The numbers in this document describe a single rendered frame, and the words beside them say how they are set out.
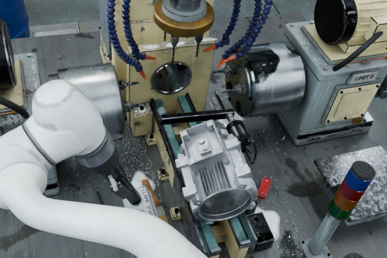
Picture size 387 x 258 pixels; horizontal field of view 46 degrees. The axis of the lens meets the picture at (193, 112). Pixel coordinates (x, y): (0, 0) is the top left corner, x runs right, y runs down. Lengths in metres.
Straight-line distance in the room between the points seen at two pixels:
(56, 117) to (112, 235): 0.26
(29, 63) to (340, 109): 1.06
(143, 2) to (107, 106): 0.39
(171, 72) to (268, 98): 0.34
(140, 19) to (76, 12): 2.16
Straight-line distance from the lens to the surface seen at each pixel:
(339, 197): 1.29
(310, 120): 1.70
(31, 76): 1.42
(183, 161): 1.34
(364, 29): 1.59
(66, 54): 2.05
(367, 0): 1.60
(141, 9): 1.57
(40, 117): 0.88
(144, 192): 1.22
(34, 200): 0.83
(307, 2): 4.21
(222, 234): 1.45
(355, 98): 1.71
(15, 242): 1.51
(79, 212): 0.75
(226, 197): 1.40
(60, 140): 0.89
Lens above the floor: 2.09
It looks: 46 degrees down
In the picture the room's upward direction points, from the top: 8 degrees clockwise
